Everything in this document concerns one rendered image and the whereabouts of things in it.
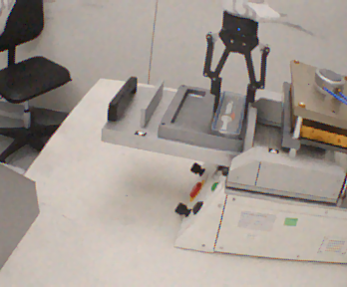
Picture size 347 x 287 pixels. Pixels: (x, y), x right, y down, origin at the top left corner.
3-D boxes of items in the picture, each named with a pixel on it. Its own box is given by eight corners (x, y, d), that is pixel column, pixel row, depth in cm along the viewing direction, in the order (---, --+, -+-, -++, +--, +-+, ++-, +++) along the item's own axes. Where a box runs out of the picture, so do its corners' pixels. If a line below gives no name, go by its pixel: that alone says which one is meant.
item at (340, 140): (346, 114, 105) (352, 81, 100) (356, 159, 87) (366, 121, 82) (287, 98, 108) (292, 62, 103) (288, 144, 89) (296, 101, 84)
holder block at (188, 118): (250, 108, 111) (251, 98, 110) (242, 152, 94) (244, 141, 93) (179, 94, 114) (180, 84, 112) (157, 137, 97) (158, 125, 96)
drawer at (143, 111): (255, 122, 114) (259, 93, 110) (246, 173, 95) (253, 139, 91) (132, 99, 118) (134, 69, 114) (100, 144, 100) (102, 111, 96)
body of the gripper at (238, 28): (261, 15, 92) (258, 51, 97) (222, 6, 94) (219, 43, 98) (260, 22, 86) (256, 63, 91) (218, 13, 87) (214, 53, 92)
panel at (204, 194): (200, 167, 128) (241, 115, 118) (174, 240, 103) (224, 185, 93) (194, 163, 128) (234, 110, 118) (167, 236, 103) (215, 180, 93)
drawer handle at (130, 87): (137, 92, 113) (138, 76, 111) (116, 122, 100) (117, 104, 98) (129, 90, 113) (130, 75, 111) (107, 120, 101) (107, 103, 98)
